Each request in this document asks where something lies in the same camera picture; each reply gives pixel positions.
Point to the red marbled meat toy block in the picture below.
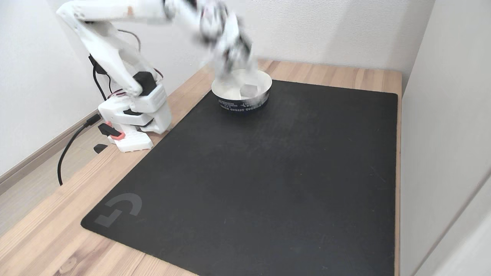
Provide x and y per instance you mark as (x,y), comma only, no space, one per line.
(249,91)

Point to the white bowl with dark band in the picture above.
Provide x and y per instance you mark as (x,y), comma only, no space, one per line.
(241,101)

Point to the black desk mat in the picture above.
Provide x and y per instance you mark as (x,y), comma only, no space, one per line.
(268,184)

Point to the orange and black table clamp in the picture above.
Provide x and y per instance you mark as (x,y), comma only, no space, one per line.
(113,132)

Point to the wooden skirting board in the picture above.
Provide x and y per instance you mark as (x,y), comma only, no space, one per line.
(38,155)

